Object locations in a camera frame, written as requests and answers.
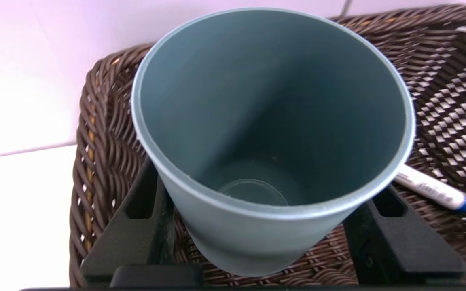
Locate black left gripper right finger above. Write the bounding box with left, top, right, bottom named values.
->
left=343, top=184, right=466, bottom=286

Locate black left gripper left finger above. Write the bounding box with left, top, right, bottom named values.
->
left=80, top=159, right=203, bottom=288

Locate white marker blue cap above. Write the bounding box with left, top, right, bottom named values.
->
left=393, top=163, right=466, bottom=213

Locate blue-grey plastic cup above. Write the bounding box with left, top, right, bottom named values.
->
left=131, top=7, right=416, bottom=278

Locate dark brown wicker basket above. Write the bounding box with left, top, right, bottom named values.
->
left=69, top=4, right=466, bottom=288

